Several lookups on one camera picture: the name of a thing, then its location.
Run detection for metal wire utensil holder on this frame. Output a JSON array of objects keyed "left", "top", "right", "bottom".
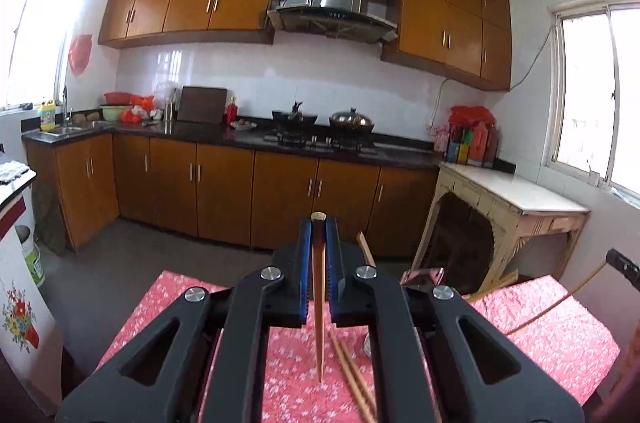
[{"left": 362, "top": 267, "right": 446, "bottom": 356}]

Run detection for white framed sliding window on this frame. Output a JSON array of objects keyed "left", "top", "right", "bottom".
[{"left": 547, "top": 0, "right": 640, "bottom": 208}]

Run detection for cream wooden side table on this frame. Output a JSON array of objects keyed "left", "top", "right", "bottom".
[{"left": 410, "top": 162, "right": 592, "bottom": 299}]

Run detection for wooden base cabinets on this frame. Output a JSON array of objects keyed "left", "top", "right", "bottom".
[{"left": 25, "top": 133, "right": 441, "bottom": 261}]

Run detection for white wall cable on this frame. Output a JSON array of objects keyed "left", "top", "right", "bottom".
[{"left": 430, "top": 23, "right": 557, "bottom": 131}]

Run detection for red plastic bag over bottles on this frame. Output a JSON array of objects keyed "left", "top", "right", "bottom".
[{"left": 448, "top": 105, "right": 497, "bottom": 128}]

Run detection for black gas stove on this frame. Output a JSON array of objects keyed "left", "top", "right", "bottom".
[{"left": 262, "top": 129, "right": 380, "bottom": 154}]

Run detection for yellow dish soap bottle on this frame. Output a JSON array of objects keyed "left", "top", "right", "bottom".
[{"left": 39, "top": 98, "right": 57, "bottom": 132}]

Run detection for sliding window with bright light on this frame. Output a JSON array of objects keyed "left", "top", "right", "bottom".
[{"left": 0, "top": 0, "right": 96, "bottom": 111}]

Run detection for pink label bottle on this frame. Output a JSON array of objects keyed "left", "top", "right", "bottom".
[{"left": 432, "top": 123, "right": 451, "bottom": 152}]

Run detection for clear plastic bag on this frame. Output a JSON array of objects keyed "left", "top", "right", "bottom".
[{"left": 154, "top": 83, "right": 177, "bottom": 110}]

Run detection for colourful condiment boxes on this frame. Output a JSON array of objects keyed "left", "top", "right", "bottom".
[{"left": 446, "top": 128, "right": 472, "bottom": 164}]

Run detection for green plastic basin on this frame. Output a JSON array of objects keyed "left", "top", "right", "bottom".
[{"left": 100, "top": 104, "right": 132, "bottom": 122}]

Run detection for red plastic oil bottle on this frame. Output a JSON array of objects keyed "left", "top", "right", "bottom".
[{"left": 470, "top": 121, "right": 488, "bottom": 167}]

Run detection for lidded dark wok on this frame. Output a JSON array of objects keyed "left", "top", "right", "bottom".
[{"left": 328, "top": 107, "right": 376, "bottom": 134}]

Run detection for black kitchen countertop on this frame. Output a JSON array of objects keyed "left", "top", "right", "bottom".
[{"left": 21, "top": 115, "right": 441, "bottom": 170}]

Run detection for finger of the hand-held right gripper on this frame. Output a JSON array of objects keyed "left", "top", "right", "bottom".
[{"left": 605, "top": 248, "right": 640, "bottom": 293}]

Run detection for red floral tablecloth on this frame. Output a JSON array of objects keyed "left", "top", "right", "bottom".
[{"left": 95, "top": 270, "right": 623, "bottom": 423}]

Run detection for dark red plastic bottle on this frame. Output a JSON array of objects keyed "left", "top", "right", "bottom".
[{"left": 485, "top": 125, "right": 501, "bottom": 170}]

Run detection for red plastic bag on hook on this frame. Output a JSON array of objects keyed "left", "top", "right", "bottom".
[{"left": 68, "top": 34, "right": 94, "bottom": 77}]

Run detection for tiled counter with flower print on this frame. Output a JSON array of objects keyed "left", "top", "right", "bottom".
[{"left": 0, "top": 168, "right": 63, "bottom": 379}]

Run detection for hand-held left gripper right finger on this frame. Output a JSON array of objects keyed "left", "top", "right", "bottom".
[{"left": 324, "top": 217, "right": 586, "bottom": 423}]

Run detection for black wok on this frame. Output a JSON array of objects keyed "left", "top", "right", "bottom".
[{"left": 271, "top": 100, "right": 319, "bottom": 128}]

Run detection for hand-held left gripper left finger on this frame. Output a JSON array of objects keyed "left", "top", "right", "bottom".
[{"left": 55, "top": 217, "right": 314, "bottom": 423}]

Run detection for dark wooden cutting board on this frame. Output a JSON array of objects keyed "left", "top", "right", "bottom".
[{"left": 176, "top": 86, "right": 229, "bottom": 124}]

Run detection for white cloth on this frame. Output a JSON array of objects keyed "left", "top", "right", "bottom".
[{"left": 0, "top": 160, "right": 28, "bottom": 186}]

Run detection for crumpled red plastic bag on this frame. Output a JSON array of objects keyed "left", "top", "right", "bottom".
[{"left": 120, "top": 95, "right": 156, "bottom": 124}]

